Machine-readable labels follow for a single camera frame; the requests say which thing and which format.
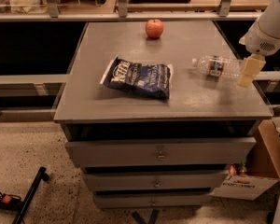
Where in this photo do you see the bottom grey drawer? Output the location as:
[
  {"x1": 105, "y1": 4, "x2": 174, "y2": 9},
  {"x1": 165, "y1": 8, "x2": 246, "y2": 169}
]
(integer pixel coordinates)
[{"x1": 93, "y1": 193, "x2": 212, "y2": 209}]

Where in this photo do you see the cardboard box with label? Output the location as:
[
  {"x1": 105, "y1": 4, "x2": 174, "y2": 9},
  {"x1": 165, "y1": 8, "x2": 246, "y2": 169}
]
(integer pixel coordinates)
[{"x1": 214, "y1": 120, "x2": 280, "y2": 200}]

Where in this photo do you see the grey drawer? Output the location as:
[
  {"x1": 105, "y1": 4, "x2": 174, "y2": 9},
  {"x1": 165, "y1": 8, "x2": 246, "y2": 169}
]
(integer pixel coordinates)
[
  {"x1": 65, "y1": 137, "x2": 256, "y2": 167},
  {"x1": 93, "y1": 193, "x2": 212, "y2": 209},
  {"x1": 82, "y1": 170, "x2": 227, "y2": 191}
]

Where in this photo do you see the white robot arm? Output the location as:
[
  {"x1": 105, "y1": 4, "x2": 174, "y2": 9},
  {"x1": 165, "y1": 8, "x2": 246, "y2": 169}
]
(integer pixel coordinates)
[{"x1": 238, "y1": 0, "x2": 280, "y2": 224}]

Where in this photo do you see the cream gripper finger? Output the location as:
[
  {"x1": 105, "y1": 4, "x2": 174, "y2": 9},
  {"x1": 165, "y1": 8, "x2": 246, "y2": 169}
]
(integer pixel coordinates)
[{"x1": 237, "y1": 54, "x2": 266, "y2": 87}]

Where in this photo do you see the metal shelf rail frame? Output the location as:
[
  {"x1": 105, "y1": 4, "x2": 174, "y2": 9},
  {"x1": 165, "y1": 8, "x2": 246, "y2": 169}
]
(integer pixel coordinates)
[{"x1": 0, "y1": 0, "x2": 272, "y2": 21}]

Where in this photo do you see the clear plastic water bottle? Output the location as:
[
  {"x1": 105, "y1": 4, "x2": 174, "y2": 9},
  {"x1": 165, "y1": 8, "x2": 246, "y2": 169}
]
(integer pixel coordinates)
[{"x1": 192, "y1": 55, "x2": 242, "y2": 78}]

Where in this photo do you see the black stand with orange clip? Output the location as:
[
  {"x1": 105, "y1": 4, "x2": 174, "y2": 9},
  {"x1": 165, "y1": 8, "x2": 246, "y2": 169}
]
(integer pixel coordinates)
[{"x1": 0, "y1": 166, "x2": 50, "y2": 224}]

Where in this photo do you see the blue chip bag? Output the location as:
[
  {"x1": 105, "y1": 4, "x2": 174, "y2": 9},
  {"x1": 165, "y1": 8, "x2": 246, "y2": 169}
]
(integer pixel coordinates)
[{"x1": 100, "y1": 56, "x2": 173, "y2": 99}]

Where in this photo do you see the middle grey drawer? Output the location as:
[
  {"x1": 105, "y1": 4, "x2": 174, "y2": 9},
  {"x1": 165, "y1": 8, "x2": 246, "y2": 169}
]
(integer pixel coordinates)
[{"x1": 82, "y1": 170, "x2": 227, "y2": 191}]

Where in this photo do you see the top grey drawer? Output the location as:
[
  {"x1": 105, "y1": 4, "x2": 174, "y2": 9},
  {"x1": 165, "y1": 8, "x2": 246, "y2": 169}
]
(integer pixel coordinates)
[{"x1": 65, "y1": 137, "x2": 256, "y2": 167}]

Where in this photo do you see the red apple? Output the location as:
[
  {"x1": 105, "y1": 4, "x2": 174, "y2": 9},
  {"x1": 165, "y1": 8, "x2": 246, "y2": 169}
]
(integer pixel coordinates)
[{"x1": 145, "y1": 19, "x2": 163, "y2": 39}]

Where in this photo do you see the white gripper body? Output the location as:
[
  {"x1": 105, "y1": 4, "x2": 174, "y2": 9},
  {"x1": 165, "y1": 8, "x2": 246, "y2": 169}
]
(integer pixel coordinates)
[{"x1": 239, "y1": 14, "x2": 280, "y2": 57}]

